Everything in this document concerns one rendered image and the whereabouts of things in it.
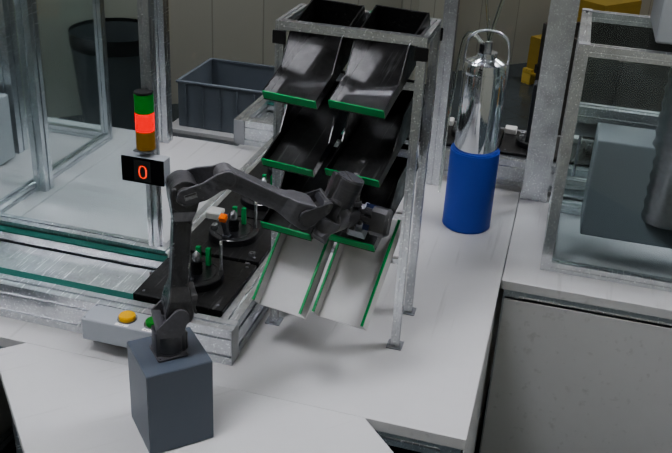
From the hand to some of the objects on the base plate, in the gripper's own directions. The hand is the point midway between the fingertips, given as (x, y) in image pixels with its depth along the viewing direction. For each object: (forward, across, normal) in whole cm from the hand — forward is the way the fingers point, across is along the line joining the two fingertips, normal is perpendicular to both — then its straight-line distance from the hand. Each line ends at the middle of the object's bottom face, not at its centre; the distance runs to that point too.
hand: (357, 210), depth 193 cm
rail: (-4, -68, -47) cm, 83 cm away
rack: (+32, -10, -36) cm, 49 cm away
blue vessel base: (+99, +3, -16) cm, 100 cm away
